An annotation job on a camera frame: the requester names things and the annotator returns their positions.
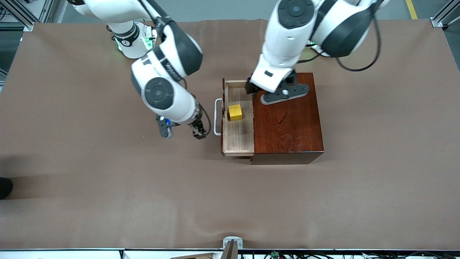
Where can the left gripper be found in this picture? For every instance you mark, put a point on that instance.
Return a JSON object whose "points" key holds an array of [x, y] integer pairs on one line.
{"points": [[250, 87]]}

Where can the aluminium frame profile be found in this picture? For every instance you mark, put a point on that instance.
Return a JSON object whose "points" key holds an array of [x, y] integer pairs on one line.
{"points": [[444, 14], [25, 14]]}

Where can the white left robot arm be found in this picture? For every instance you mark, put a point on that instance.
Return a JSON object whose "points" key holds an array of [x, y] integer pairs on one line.
{"points": [[287, 32]]}

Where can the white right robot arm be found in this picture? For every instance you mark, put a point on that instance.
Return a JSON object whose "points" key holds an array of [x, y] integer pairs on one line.
{"points": [[161, 93]]}

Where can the yellow block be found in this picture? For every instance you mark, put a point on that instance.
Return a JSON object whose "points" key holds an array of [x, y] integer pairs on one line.
{"points": [[235, 113]]}

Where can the dark brown wooden cabinet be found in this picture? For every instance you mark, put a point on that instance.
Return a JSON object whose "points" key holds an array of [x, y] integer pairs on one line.
{"points": [[287, 126]]}

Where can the brown table cloth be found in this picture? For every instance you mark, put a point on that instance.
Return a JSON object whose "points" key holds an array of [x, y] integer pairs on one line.
{"points": [[179, 198]]}

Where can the black round object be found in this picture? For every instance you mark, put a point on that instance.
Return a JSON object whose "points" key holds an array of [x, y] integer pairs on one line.
{"points": [[5, 187]]}

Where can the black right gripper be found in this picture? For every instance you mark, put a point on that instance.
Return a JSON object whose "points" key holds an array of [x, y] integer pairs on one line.
{"points": [[197, 126]]}

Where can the grey metal clamp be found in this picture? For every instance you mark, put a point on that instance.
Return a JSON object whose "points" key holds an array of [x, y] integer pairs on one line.
{"points": [[231, 246]]}

